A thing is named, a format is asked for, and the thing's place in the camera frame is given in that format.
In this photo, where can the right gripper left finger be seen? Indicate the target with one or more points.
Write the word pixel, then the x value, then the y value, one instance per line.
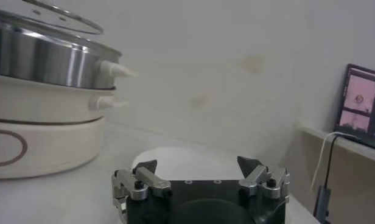
pixel 151 182

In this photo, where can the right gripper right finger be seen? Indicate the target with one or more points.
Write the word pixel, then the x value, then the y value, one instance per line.
pixel 254 179

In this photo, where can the stainless steel steamer basket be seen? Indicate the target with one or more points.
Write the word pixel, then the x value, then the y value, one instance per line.
pixel 47 61

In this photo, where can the white round plate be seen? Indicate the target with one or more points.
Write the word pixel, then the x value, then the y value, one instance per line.
pixel 190 161

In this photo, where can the cream electric cooker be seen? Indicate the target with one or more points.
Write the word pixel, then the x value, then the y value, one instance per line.
pixel 53 143

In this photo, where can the grey laptop with pink windows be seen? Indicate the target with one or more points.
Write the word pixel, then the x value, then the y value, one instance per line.
pixel 361 103

